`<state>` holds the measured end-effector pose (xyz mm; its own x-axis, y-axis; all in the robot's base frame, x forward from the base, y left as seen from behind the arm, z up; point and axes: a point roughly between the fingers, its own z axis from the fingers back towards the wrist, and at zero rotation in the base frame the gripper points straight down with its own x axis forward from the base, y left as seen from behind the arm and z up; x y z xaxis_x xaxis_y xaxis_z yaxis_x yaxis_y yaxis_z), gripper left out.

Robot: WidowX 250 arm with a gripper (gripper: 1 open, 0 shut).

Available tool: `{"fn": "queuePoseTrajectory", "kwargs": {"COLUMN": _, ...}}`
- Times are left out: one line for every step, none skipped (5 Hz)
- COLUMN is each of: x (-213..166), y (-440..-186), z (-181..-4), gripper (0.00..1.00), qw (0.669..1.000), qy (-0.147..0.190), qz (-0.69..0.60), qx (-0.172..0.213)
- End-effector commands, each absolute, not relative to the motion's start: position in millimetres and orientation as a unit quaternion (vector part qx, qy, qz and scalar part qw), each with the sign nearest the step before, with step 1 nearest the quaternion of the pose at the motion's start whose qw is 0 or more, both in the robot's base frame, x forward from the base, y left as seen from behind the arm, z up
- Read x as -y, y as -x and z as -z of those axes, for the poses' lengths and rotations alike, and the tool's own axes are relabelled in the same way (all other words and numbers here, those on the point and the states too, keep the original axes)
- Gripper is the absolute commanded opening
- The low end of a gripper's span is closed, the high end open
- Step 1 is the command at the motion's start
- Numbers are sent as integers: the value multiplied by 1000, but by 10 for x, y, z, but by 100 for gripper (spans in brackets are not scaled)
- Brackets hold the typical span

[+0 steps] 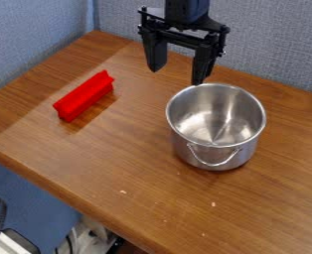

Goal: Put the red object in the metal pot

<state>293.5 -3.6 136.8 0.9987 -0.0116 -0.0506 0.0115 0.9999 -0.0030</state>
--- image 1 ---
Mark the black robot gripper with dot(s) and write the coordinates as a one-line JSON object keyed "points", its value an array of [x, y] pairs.
{"points": [[183, 18]]}

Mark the red plastic block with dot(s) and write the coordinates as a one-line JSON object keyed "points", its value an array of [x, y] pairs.
{"points": [[78, 100]]}

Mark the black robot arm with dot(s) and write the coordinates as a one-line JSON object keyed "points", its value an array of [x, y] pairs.
{"points": [[191, 38]]}

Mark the stainless steel metal pot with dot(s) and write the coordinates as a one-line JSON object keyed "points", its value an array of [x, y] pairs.
{"points": [[216, 120]]}

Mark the white device under table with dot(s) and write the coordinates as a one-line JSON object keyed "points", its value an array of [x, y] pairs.
{"points": [[90, 238]]}

